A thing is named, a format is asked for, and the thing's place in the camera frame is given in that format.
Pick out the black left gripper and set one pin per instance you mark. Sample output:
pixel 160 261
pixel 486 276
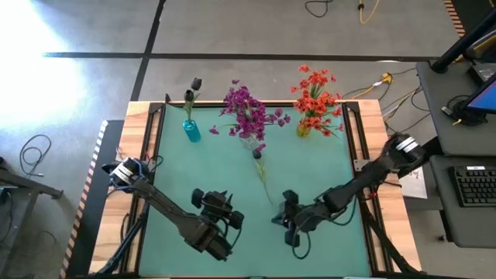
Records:
pixel 215 211

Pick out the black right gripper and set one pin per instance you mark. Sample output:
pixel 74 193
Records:
pixel 306 219

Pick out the purple flowers bunch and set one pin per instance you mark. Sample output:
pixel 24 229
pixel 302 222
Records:
pixel 257 154

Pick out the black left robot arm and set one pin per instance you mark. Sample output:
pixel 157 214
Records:
pixel 166 205

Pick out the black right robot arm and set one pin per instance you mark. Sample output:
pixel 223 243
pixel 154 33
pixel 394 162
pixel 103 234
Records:
pixel 368 178

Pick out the clear cut-glass vase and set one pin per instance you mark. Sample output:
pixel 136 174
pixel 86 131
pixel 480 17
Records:
pixel 251 144

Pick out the blue glass vase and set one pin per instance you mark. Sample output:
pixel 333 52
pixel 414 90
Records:
pixel 192 133

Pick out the yellow glass vase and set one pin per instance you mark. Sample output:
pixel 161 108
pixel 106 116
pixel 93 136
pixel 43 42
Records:
pixel 303 131

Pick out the green table mat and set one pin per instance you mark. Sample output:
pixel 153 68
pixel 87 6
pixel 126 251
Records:
pixel 255 248

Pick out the black diagonal support strut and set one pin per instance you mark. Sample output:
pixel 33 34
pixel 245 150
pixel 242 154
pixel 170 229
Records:
pixel 128 240
pixel 387 248

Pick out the black mat clip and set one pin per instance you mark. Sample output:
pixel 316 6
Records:
pixel 167 98

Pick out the white paper sheet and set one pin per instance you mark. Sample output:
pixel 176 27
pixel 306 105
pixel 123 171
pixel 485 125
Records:
pixel 416 190

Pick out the black striped-edge floor mat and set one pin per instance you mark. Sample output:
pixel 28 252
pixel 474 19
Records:
pixel 85 232
pixel 470 9

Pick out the yellow power plug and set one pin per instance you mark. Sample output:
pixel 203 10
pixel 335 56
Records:
pixel 386 78

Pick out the grey desk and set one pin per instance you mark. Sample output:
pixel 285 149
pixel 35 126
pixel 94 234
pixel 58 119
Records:
pixel 438 97
pixel 465 224

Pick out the black keyboard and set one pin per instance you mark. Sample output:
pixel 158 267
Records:
pixel 472 186

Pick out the grey metal stand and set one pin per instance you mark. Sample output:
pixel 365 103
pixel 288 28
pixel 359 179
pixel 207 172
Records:
pixel 31 185

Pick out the black monitor base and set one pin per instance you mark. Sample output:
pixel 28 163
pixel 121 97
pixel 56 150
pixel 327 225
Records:
pixel 467 114

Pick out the computer monitor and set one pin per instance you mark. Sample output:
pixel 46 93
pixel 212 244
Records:
pixel 486 98

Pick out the black box device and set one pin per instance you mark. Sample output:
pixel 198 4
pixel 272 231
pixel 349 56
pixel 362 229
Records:
pixel 482 71

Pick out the black slanted pole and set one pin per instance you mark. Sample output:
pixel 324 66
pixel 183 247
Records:
pixel 461 42

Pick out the black metal table frame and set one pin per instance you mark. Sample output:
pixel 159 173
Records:
pixel 353 108

